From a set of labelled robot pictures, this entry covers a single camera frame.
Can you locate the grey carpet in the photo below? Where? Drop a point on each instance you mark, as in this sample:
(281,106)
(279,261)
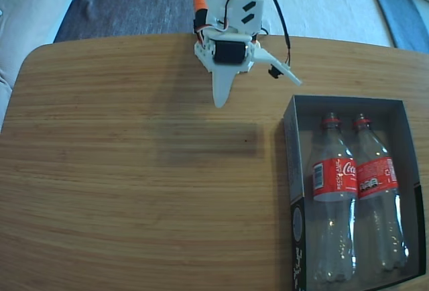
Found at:
(134,2)

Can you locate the grey cardboard box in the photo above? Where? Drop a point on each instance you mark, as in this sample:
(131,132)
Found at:
(295,170)

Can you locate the clear bottle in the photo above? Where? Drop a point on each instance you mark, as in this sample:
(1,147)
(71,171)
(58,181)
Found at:
(335,178)
(377,177)

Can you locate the white cushion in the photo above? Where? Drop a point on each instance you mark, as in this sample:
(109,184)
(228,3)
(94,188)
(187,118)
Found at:
(30,19)

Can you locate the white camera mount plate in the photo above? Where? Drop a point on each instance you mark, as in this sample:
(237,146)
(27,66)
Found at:
(271,61)

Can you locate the white rug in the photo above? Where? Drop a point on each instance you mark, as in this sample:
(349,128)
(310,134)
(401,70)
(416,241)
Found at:
(335,9)

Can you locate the blue cloth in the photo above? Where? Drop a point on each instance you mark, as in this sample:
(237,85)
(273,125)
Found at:
(402,12)

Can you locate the small black camera module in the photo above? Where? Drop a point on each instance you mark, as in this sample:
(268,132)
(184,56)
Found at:
(275,71)

